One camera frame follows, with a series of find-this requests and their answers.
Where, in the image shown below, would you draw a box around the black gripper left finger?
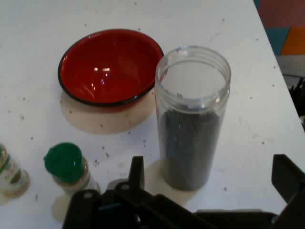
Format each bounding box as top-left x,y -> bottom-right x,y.
62,156 -> 210,229

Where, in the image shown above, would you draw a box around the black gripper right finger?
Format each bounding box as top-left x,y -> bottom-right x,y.
271,154 -> 305,229

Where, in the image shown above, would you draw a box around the black seeds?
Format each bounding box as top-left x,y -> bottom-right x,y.
160,107 -> 221,191

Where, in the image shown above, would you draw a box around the clear plastic jar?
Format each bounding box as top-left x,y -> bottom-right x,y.
154,45 -> 232,191

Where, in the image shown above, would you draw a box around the green capped spice bottle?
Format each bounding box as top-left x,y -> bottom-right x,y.
0,143 -> 31,199
43,142 -> 101,200

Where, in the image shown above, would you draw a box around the red enamel bowl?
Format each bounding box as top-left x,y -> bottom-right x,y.
57,28 -> 165,113

